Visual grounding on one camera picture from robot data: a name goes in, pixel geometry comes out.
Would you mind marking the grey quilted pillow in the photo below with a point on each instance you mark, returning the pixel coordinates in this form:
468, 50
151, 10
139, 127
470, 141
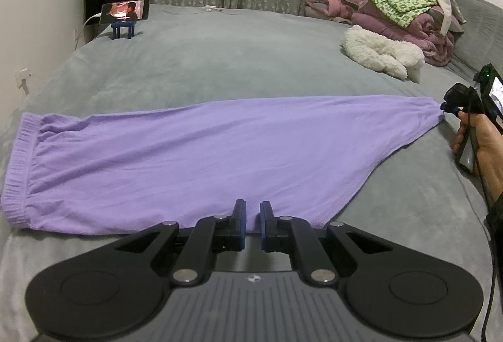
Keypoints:
479, 23

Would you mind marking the grey bed blanket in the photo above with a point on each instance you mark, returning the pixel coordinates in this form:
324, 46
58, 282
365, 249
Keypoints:
235, 59

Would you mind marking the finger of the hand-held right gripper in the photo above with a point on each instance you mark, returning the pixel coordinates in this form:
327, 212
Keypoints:
448, 107

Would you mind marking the purple pants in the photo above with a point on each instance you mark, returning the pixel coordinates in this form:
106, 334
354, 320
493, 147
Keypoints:
196, 153

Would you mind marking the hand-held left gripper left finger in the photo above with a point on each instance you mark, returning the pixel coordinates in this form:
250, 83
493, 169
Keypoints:
242, 224

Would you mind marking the white plush toy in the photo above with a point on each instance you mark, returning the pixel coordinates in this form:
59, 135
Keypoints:
377, 47

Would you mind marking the smartphone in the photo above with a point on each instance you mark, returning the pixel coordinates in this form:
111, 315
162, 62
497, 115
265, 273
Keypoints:
125, 11

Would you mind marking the person's right hand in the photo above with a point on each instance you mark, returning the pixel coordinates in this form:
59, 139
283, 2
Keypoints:
487, 145

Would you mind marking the blue phone stand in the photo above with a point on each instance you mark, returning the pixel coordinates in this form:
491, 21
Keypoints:
122, 31

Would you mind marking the pink quilt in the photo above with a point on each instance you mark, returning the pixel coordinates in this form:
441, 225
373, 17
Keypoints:
342, 0

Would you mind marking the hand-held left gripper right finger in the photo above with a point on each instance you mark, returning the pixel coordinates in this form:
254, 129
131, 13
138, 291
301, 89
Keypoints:
262, 226

